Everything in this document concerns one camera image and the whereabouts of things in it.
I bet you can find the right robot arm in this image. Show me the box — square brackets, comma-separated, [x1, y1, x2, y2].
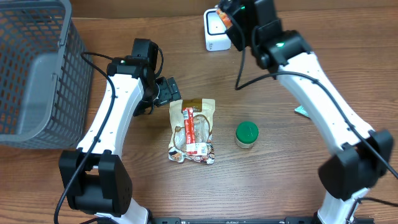
[216, 0, 394, 223]

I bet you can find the teal tissue packet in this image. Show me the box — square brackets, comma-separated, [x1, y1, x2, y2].
[294, 106, 310, 118]

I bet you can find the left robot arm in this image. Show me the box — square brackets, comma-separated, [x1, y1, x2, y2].
[53, 39, 181, 224]

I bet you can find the white barcode scanner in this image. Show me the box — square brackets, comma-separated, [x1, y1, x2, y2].
[203, 9, 231, 52]

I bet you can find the grey plastic mesh basket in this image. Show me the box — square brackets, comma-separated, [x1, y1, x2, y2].
[1, 1, 93, 149]

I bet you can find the orange snack packet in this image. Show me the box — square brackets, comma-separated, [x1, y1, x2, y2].
[216, 8, 233, 30]

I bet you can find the green lid seasoning jar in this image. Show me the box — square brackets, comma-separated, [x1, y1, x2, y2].
[235, 121, 259, 149]

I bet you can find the white brown snack packet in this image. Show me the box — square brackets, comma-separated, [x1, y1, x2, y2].
[168, 98, 216, 165]

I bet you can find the red snack bar wrapper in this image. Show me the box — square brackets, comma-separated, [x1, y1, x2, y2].
[182, 108, 207, 156]

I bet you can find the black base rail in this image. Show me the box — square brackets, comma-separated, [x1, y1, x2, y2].
[149, 216, 376, 224]

